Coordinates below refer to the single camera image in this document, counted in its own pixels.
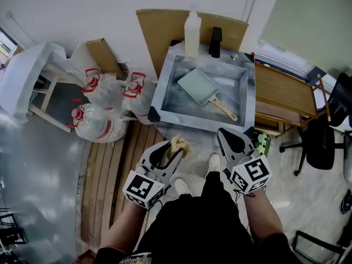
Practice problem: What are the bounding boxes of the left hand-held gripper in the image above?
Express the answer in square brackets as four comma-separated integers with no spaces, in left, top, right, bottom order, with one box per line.
[122,141,183,210]

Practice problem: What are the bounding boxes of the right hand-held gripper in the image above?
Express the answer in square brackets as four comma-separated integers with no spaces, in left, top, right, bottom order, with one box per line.
[216,127,273,195]

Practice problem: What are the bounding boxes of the tan loofah scrubber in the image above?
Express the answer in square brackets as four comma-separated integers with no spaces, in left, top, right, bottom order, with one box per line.
[166,135,193,160]

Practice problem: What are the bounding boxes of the pale green rectangular pan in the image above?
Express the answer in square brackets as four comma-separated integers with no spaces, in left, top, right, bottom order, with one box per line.
[177,67,239,122]

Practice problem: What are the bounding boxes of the person's right forearm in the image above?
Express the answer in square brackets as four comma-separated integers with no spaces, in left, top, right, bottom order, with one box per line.
[243,187,284,245]

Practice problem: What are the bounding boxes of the person's left forearm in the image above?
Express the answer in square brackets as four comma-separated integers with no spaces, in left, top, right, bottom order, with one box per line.
[99,199,151,256]

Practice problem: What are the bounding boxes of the person's left hand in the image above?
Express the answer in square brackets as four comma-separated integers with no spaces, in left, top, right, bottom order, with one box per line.
[135,162,156,179]

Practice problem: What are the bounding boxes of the green plastic object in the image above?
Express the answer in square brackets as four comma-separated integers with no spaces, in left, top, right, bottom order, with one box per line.
[253,131,272,158]

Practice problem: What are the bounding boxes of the person's white right shoe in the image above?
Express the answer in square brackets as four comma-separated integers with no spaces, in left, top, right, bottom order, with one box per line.
[207,153,222,173]

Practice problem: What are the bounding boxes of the person's white shoe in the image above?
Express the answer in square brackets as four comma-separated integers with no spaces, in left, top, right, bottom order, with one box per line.
[207,153,222,173]
[174,178,193,196]

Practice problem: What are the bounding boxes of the person's white left shoe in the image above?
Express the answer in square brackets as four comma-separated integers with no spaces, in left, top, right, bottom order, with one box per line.
[174,178,193,196]

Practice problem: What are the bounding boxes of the stainless steel sink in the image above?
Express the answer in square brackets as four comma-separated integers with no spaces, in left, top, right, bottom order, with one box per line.
[147,40,257,134]

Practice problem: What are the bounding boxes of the wooden slatted floor panel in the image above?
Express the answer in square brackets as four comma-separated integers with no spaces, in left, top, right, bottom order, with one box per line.
[80,119,167,257]

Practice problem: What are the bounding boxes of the person's black trousers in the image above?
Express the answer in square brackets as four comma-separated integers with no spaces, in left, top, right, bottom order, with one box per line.
[136,170,255,264]

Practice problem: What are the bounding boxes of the black office chair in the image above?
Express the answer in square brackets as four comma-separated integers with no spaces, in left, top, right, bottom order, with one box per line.
[278,72,352,177]

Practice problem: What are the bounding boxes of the wooden stick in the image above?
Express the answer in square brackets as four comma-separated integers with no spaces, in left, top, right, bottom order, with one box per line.
[317,74,332,123]

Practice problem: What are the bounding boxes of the black faucet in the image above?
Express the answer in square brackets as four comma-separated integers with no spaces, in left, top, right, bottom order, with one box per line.
[208,26,223,59]

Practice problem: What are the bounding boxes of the person's black printed shirt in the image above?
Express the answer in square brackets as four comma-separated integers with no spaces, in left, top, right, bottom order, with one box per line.
[95,231,303,264]

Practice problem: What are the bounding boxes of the white plastic bottle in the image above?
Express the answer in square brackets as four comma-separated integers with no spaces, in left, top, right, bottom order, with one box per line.
[184,10,202,58]

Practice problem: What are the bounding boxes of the long brown cardboard box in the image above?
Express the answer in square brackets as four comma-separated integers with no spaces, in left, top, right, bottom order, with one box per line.
[85,37,124,79]

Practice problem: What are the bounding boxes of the large brown cardboard sheet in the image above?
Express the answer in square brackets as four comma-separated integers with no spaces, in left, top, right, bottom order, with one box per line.
[135,8,250,78]

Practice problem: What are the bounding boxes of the small black round object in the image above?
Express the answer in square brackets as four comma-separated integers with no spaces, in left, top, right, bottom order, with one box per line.
[339,189,352,216]

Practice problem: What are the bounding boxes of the black metal rack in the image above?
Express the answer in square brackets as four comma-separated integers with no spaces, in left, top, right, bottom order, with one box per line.
[0,207,28,248]

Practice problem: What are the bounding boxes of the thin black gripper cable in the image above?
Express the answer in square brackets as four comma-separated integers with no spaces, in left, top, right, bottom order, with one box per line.
[232,188,250,230]

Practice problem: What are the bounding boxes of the grey wall socket box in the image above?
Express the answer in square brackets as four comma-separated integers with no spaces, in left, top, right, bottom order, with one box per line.
[117,61,130,81]

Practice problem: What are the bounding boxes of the black metal frame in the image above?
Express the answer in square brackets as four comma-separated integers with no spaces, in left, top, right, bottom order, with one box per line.
[291,229,352,264]

